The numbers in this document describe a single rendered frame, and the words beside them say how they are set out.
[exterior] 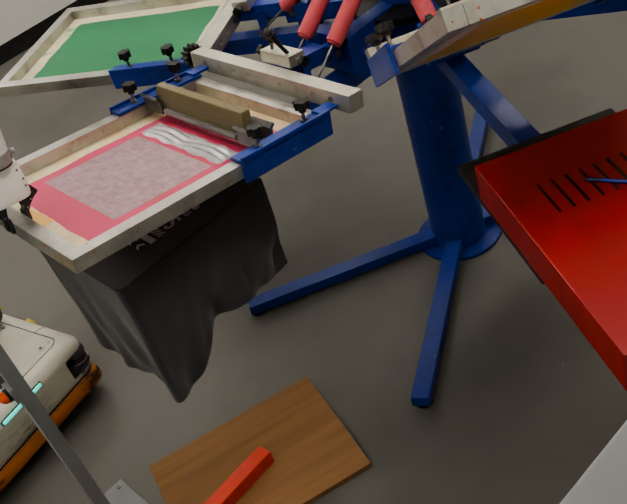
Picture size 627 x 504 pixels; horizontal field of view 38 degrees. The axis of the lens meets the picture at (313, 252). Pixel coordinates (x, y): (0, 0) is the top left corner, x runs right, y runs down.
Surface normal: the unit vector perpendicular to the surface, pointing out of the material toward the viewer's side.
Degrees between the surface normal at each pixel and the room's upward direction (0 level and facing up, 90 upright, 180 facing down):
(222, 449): 0
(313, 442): 0
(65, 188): 8
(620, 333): 0
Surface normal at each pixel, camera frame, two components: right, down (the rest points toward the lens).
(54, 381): 0.82, 0.16
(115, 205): -0.15, -0.82
